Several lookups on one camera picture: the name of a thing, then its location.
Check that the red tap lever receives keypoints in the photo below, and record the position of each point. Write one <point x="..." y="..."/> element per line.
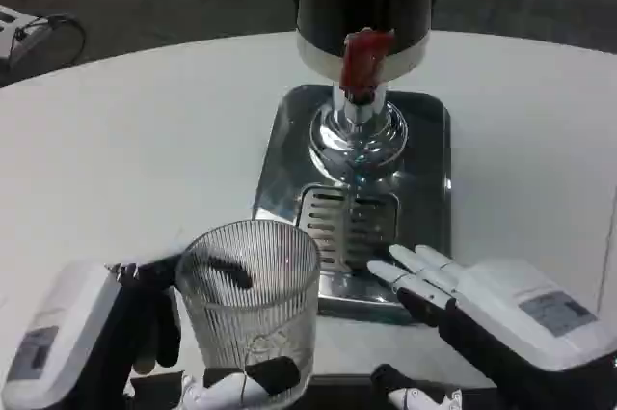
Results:
<point x="361" y="60"/>

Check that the grey box device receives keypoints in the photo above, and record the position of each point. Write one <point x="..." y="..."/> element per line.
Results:
<point x="12" y="34"/>

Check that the slotted steel drain grid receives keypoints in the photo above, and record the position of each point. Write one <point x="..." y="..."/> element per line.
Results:
<point x="328" y="217"/>

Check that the steel drip tray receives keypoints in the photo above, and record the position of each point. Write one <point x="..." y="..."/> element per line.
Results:
<point x="429" y="173"/>

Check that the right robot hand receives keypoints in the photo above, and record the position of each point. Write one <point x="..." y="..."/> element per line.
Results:
<point x="501" y="313"/>

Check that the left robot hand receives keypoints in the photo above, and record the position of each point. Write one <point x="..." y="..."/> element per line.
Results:
<point x="82" y="333"/>

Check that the clear ribbed glass cup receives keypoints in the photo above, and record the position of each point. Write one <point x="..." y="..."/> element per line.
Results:
<point x="250" y="313"/>

